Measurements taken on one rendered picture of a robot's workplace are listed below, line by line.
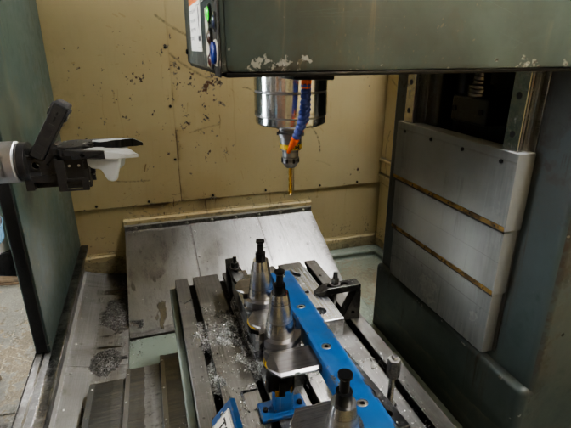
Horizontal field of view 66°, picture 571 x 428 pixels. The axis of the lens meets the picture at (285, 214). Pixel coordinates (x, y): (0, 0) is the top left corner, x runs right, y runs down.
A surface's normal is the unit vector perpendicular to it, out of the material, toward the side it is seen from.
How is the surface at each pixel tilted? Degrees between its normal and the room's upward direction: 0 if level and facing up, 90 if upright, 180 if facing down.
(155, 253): 24
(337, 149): 90
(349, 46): 90
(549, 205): 90
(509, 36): 90
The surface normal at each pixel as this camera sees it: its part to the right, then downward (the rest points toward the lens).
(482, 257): -0.96, 0.10
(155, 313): 0.12, -0.72
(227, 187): 0.30, 0.34
